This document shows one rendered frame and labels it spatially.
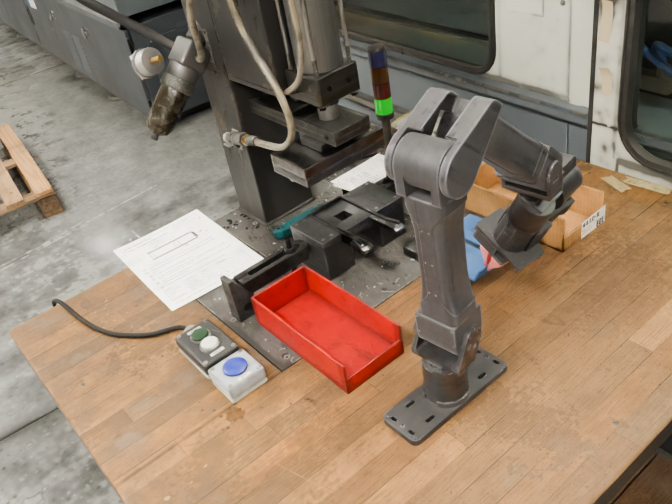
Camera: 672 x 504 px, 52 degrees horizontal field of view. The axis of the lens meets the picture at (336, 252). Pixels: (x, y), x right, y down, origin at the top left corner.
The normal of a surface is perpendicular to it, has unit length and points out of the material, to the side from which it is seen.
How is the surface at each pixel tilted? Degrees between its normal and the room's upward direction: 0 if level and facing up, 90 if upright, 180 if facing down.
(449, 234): 96
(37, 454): 0
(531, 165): 84
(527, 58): 90
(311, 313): 0
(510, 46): 90
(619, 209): 0
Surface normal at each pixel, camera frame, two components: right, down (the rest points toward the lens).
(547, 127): -0.80, 0.45
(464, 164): 0.72, 0.30
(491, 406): -0.16, -0.80
